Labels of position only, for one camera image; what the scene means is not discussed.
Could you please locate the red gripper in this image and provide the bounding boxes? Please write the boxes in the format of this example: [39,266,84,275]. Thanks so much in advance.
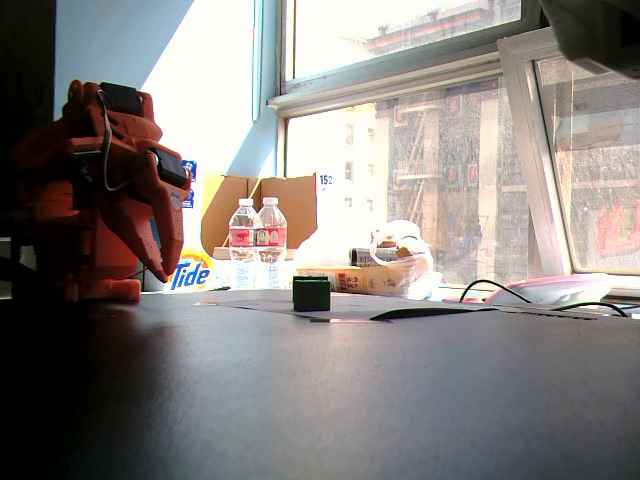
[106,141,195,284]

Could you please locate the green cube with circle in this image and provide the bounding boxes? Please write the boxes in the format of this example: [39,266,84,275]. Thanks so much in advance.
[292,277,332,313]

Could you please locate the white numbered paper grid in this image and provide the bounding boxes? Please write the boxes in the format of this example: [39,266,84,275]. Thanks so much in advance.
[193,289,496,322]

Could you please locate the clear plastic water bottle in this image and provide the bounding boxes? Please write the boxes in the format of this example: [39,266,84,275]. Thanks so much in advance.
[257,196,289,291]
[228,197,261,291]

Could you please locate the Tide detergent cardboard box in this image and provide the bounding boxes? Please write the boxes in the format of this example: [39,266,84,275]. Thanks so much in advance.
[167,158,335,292]

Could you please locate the printed food box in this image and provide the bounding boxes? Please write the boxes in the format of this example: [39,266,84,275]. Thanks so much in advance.
[297,264,432,297]

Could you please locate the clear plastic bag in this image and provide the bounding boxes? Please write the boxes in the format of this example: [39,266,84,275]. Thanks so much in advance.
[294,219,444,301]

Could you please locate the black striped ruler strip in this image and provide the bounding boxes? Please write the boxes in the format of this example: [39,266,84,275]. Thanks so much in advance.
[494,304,599,321]

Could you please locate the thin arm cable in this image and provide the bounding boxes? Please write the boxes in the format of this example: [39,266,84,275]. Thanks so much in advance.
[97,89,134,194]

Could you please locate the window frame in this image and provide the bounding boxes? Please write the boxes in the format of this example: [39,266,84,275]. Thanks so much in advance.
[252,0,640,291]

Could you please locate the black adapter power cord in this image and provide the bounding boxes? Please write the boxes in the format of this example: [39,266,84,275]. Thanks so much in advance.
[458,278,629,318]

